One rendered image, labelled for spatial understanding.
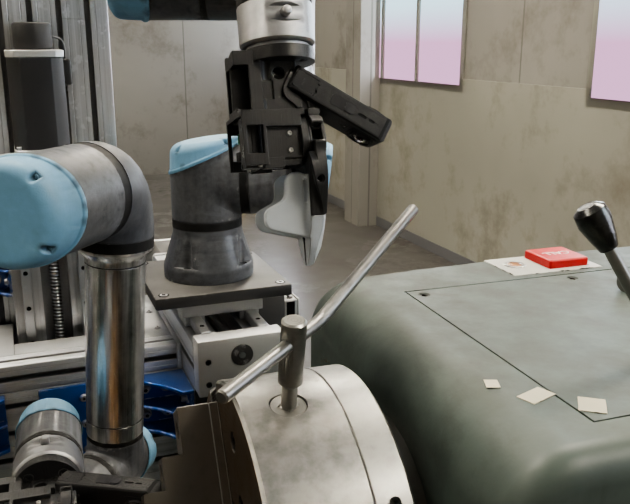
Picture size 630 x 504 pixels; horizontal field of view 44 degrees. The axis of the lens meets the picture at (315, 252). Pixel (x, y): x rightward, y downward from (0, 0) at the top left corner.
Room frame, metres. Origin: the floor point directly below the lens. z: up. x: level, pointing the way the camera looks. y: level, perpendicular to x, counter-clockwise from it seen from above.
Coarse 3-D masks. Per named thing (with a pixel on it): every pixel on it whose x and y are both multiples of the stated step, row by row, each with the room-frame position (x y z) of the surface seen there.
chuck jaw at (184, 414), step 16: (176, 416) 0.68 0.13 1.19; (192, 416) 0.68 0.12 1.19; (208, 416) 0.68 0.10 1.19; (176, 432) 0.69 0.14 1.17; (192, 432) 0.67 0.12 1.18; (208, 432) 0.67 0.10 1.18; (192, 448) 0.66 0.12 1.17; (208, 448) 0.66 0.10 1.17; (224, 448) 0.67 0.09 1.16; (160, 464) 0.66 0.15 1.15; (176, 464) 0.65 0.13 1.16; (192, 464) 0.65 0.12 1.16; (208, 464) 0.65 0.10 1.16; (224, 464) 0.66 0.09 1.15; (160, 480) 0.67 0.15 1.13; (176, 480) 0.64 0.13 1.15; (192, 480) 0.64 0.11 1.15; (208, 480) 0.65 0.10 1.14; (224, 480) 0.65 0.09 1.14; (144, 496) 0.63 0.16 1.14; (160, 496) 0.63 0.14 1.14; (176, 496) 0.63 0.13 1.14; (192, 496) 0.63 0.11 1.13; (208, 496) 0.64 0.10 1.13; (224, 496) 0.64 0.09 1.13
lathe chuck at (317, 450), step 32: (224, 384) 0.67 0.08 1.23; (256, 384) 0.66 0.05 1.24; (320, 384) 0.66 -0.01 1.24; (224, 416) 0.66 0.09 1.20; (256, 416) 0.60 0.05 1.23; (320, 416) 0.61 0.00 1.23; (256, 448) 0.57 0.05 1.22; (288, 448) 0.57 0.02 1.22; (320, 448) 0.58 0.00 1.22; (352, 448) 0.58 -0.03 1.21; (256, 480) 0.55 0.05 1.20; (288, 480) 0.55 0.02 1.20; (320, 480) 0.55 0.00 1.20; (352, 480) 0.56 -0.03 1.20
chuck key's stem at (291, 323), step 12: (288, 324) 0.60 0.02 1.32; (300, 324) 0.60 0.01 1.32; (288, 336) 0.60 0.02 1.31; (300, 336) 0.60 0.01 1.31; (300, 348) 0.60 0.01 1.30; (288, 360) 0.60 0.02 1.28; (300, 360) 0.60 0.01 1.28; (288, 372) 0.60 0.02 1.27; (300, 372) 0.61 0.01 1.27; (288, 384) 0.61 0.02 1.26; (300, 384) 0.61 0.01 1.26; (288, 396) 0.61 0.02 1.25; (288, 408) 0.61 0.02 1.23
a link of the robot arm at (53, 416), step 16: (48, 400) 0.87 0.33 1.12; (64, 400) 0.88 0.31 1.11; (32, 416) 0.83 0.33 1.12; (48, 416) 0.82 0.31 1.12; (64, 416) 0.83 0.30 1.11; (16, 432) 0.84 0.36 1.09; (32, 432) 0.79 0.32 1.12; (48, 432) 0.79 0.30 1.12; (64, 432) 0.80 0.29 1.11; (80, 432) 0.84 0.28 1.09; (16, 448) 0.78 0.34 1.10; (80, 448) 0.80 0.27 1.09
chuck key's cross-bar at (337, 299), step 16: (416, 208) 0.79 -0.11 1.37; (400, 224) 0.77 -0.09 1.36; (384, 240) 0.74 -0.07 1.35; (368, 256) 0.72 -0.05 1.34; (352, 272) 0.70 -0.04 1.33; (352, 288) 0.68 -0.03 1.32; (336, 304) 0.66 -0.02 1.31; (320, 320) 0.64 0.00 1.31; (272, 352) 0.58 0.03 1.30; (288, 352) 0.59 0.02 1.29; (256, 368) 0.56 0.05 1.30; (240, 384) 0.54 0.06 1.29; (224, 400) 0.52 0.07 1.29
